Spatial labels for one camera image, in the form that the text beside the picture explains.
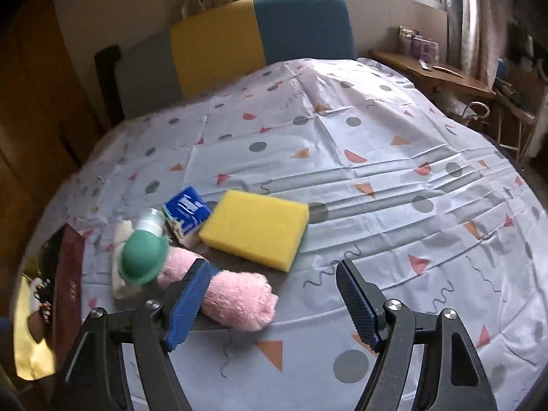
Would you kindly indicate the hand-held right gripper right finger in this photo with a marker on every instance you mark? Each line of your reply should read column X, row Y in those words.
column 355, row 304

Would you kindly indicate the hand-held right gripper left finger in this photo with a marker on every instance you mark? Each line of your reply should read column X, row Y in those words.
column 188, row 308

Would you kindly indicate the pink fluffy towel roll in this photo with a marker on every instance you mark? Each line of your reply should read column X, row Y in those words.
column 239, row 299

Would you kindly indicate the green hat-shaped silicone cup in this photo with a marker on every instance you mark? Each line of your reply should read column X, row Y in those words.
column 141, row 257

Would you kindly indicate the beige bandage roll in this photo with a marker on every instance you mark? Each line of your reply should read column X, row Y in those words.
column 124, row 231

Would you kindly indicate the blue tissue packet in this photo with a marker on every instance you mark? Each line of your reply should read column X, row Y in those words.
column 186, row 207

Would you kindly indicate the yellow sponge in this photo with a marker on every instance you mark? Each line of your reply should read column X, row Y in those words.
column 252, row 227

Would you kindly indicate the gold cardboard box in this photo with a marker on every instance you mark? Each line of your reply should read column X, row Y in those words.
column 68, row 282

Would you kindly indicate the clear plastic bottle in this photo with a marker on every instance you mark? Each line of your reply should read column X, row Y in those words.
column 150, row 220

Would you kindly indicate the wooden side table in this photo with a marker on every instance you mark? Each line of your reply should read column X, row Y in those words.
column 449, row 79

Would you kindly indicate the wooden wardrobe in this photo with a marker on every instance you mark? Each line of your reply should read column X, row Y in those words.
column 34, row 115

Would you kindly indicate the grey yellow blue headboard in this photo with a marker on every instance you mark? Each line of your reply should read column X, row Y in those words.
column 214, row 51

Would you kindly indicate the cluttered shelf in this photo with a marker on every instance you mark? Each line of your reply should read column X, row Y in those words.
column 522, row 85

